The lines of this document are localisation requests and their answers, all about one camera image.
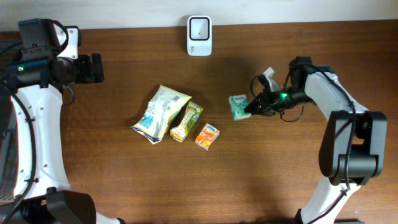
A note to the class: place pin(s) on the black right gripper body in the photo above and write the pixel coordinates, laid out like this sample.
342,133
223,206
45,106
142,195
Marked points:
275,102

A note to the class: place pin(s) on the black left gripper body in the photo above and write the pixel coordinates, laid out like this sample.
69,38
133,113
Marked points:
81,70

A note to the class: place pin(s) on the green tissue pack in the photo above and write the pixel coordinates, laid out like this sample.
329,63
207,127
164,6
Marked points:
237,104

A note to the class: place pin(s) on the orange tissue pack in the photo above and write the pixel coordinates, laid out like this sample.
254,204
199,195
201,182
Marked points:
207,136

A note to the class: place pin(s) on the green snack stick pack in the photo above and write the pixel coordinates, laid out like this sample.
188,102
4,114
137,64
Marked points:
192,113

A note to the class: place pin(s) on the white chips bag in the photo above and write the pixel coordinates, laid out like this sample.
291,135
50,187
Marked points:
161,111

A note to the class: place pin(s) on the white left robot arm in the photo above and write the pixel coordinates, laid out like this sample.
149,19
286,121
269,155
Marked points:
34,184

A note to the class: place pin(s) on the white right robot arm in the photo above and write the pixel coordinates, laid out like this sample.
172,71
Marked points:
353,145

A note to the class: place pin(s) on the dark grey plastic basket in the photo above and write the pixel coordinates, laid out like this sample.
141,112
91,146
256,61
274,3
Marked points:
9,144

